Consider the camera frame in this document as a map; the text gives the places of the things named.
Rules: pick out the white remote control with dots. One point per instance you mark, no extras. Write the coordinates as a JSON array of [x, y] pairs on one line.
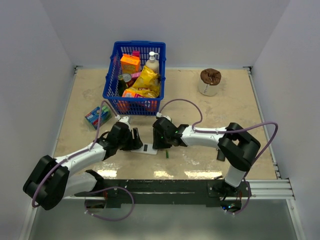
[[146, 149]]

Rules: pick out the tin can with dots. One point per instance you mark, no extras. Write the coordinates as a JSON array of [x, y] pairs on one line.
[[126, 79]]

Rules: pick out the blue plastic basket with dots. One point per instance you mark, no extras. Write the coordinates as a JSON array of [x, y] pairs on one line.
[[114, 88]]

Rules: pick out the orange juice carton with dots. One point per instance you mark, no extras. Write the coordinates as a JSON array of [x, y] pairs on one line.
[[130, 64]]

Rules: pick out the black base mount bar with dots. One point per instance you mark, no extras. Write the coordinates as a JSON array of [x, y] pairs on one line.
[[211, 193]]

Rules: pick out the yellow chip bag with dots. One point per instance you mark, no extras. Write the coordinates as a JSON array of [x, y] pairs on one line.
[[147, 84]]

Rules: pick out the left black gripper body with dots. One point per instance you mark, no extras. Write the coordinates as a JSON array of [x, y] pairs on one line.
[[126, 144]]

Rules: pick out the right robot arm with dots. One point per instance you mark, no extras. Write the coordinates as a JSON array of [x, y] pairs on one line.
[[238, 146]]

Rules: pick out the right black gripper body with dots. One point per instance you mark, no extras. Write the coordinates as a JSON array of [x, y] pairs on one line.
[[167, 137]]

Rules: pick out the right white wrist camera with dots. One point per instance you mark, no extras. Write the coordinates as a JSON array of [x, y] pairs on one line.
[[160, 115]]

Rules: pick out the white cup brown lid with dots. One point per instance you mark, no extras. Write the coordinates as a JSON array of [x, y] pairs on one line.
[[208, 82]]

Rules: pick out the white pump bottle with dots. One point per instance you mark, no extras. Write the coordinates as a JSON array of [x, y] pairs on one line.
[[152, 63]]

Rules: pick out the black remote control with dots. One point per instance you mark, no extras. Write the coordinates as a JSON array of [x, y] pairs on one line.
[[220, 156]]

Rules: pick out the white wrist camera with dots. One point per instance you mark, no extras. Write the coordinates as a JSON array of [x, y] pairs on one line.
[[160, 115], [124, 119]]

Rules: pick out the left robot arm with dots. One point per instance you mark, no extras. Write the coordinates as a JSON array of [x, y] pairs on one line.
[[47, 183]]

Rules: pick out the orange pink snack box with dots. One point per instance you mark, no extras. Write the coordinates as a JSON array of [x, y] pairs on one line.
[[130, 93]]

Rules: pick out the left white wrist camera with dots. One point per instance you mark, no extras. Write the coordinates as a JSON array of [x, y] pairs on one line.
[[124, 119]]

